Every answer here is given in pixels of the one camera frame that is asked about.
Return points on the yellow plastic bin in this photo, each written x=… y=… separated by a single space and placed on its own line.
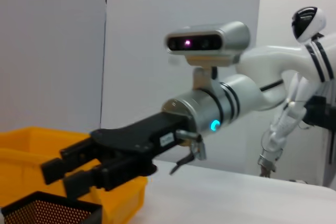
x=15 y=150

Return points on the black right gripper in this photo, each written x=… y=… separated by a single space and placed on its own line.
x=147 y=134

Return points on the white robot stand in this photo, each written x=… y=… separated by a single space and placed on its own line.
x=319 y=111

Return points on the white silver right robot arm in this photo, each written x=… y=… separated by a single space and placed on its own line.
x=249 y=95

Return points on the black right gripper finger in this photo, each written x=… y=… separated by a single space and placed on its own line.
x=53 y=170

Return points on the white black-faced humanoid robot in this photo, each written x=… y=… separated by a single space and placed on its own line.
x=315 y=19

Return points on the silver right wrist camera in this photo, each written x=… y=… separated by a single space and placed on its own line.
x=210 y=40

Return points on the black mesh pen holder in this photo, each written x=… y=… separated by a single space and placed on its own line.
x=52 y=211

